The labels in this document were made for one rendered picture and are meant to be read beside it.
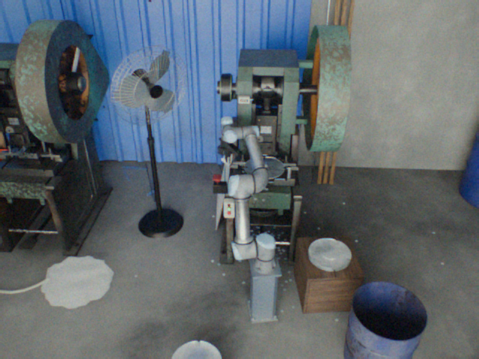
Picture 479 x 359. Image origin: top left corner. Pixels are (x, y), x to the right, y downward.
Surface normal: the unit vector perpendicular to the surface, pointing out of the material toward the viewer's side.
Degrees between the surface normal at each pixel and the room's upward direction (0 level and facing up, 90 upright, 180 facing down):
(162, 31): 90
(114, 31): 90
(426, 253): 0
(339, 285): 90
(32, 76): 62
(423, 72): 90
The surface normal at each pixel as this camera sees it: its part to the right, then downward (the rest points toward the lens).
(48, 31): -0.02, -0.58
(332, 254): 0.01, -0.82
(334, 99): -0.04, 0.31
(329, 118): -0.04, 0.58
